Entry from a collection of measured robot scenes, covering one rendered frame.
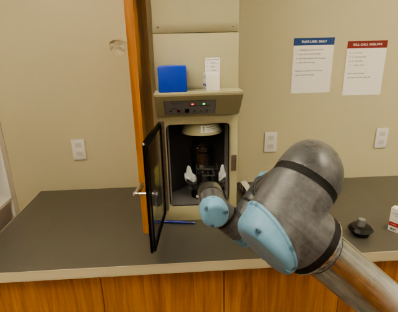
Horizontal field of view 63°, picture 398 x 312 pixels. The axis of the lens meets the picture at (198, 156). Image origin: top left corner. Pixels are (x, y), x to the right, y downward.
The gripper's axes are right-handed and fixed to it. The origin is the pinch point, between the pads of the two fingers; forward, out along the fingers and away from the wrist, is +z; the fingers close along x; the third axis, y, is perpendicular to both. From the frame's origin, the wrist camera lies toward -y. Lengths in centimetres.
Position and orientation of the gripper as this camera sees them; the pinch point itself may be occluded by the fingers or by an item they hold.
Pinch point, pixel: (204, 174)
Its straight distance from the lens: 118.6
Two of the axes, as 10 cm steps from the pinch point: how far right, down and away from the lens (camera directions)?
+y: -0.2, -9.5, -3.1
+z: -0.6, -3.1, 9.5
